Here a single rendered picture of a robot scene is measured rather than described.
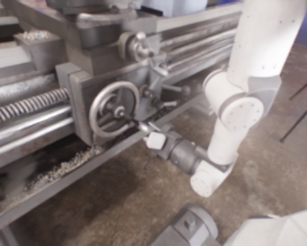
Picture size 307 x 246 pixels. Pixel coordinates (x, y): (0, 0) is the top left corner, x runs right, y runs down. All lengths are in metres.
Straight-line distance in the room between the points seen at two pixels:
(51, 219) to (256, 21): 1.22
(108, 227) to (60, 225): 0.24
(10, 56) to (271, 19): 0.67
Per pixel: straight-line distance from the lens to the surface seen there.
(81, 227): 1.26
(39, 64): 0.77
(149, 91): 0.84
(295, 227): 0.49
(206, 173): 0.60
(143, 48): 0.68
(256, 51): 0.41
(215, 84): 0.47
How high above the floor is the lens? 1.11
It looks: 38 degrees down
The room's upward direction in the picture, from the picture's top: 5 degrees clockwise
